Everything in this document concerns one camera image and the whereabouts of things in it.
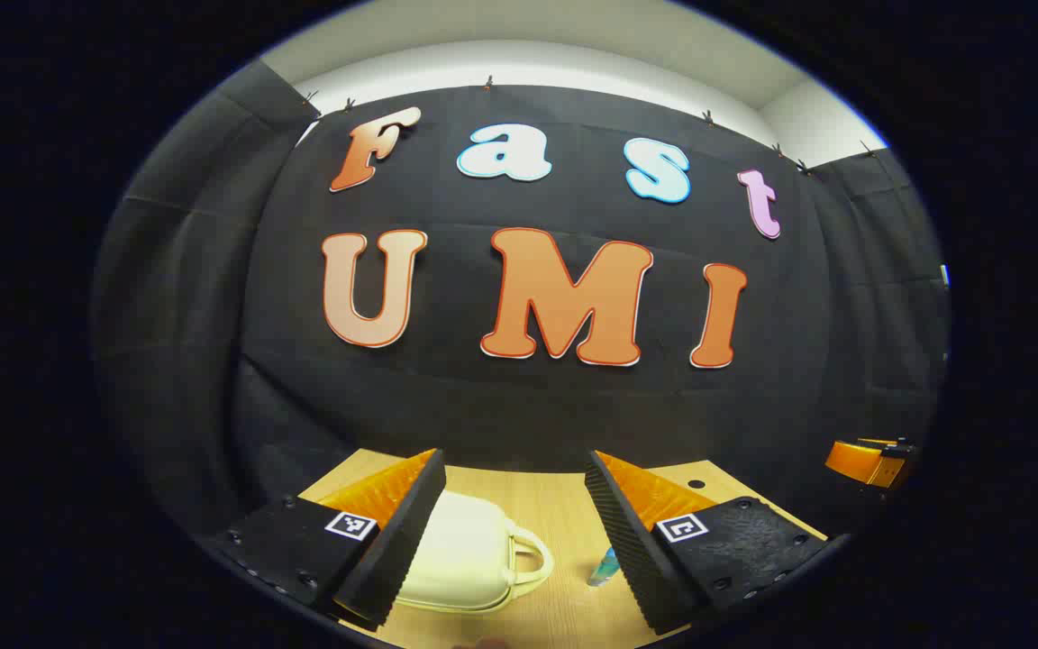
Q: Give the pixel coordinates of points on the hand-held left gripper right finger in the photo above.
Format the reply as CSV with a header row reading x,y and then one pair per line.
x,y
632,541

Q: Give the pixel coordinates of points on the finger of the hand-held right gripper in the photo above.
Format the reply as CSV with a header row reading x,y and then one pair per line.
x,y
857,461

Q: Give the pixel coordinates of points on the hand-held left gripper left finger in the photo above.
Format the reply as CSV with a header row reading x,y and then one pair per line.
x,y
397,541

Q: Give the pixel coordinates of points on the blue skin care bottle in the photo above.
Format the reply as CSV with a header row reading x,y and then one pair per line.
x,y
605,568

